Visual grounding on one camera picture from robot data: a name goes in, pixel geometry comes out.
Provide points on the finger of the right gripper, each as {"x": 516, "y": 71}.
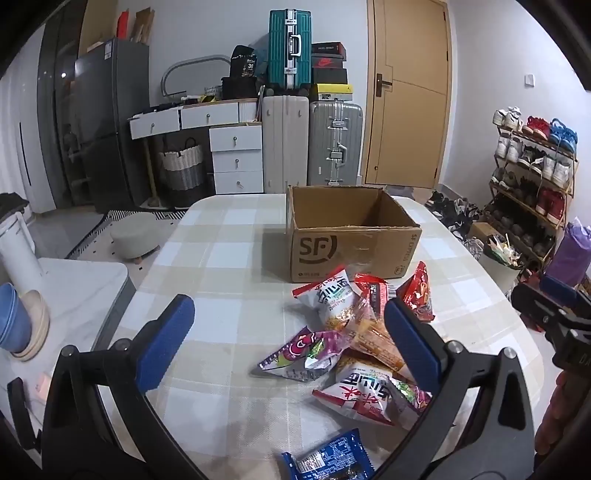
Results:
{"x": 539, "y": 311}
{"x": 557, "y": 289}

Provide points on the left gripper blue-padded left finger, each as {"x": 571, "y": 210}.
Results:
{"x": 98, "y": 422}

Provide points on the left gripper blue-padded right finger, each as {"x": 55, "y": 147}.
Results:
{"x": 478, "y": 424}

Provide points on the red cone snack bag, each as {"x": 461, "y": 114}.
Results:
{"x": 416, "y": 294}

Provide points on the white noodle snack bag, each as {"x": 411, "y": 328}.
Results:
{"x": 333, "y": 298}
{"x": 367, "y": 390}

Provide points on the blue snack bag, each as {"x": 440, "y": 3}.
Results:
{"x": 343, "y": 457}

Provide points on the red snack pack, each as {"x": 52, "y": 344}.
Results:
{"x": 376, "y": 290}

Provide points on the orange bread snack pack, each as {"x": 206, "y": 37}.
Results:
{"x": 369, "y": 336}

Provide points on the purple grape candy bag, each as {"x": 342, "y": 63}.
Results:
{"x": 308, "y": 356}

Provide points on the person right hand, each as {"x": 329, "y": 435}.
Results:
{"x": 563, "y": 404}

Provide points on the beige bowl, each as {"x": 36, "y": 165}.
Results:
{"x": 39, "y": 314}

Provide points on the shoe rack with shoes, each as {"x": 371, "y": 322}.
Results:
{"x": 533, "y": 183}

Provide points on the blue bowl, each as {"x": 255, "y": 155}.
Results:
{"x": 15, "y": 323}

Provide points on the white side table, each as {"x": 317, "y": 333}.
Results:
{"x": 86, "y": 302}

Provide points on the SF cardboard box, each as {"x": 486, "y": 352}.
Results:
{"x": 363, "y": 229}

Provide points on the patterned floor rug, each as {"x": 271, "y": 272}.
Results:
{"x": 166, "y": 220}

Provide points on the grey round stool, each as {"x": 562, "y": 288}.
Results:
{"x": 135, "y": 236}

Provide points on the wooden door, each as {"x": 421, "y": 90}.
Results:
{"x": 409, "y": 92}

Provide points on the checkered tablecloth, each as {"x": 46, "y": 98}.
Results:
{"x": 229, "y": 254}

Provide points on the silver suitcase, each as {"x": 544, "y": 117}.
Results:
{"x": 334, "y": 143}

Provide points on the woven laundry basket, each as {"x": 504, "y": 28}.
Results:
{"x": 183, "y": 173}

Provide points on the white suitcase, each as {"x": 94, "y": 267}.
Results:
{"x": 285, "y": 143}

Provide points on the stacked shoe boxes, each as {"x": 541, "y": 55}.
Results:
{"x": 329, "y": 77}

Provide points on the white drawer desk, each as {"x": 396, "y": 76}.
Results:
{"x": 235, "y": 139}

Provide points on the teal suitcase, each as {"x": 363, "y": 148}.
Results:
{"x": 289, "y": 62}

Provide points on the dark refrigerator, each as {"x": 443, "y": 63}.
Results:
{"x": 111, "y": 86}

